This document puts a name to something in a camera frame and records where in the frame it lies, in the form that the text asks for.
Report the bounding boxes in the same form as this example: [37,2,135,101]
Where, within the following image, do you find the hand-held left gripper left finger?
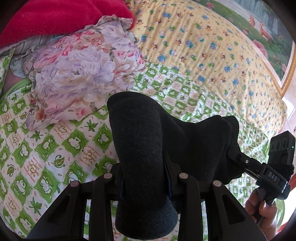
[26,164,123,241]

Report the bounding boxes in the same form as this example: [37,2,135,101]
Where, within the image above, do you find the green checked bed sheet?
[0,50,274,241]

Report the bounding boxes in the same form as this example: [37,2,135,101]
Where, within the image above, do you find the yellow printed quilt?
[128,0,287,141]

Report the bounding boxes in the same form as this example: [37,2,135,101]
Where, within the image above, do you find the floral pillow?
[10,14,149,131]

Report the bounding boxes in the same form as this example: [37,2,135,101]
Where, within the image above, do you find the red blanket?
[0,0,135,49]

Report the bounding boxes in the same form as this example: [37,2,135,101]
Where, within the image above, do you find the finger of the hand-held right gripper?
[227,148,266,178]

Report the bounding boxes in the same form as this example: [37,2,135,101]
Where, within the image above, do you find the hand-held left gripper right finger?
[163,152,269,241]

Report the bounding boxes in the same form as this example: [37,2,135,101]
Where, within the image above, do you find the black pants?
[107,91,246,240]

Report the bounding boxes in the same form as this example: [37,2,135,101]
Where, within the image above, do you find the gold framed picture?
[191,0,296,96]

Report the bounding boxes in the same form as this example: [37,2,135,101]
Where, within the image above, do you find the person's right hand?
[244,189,285,241]

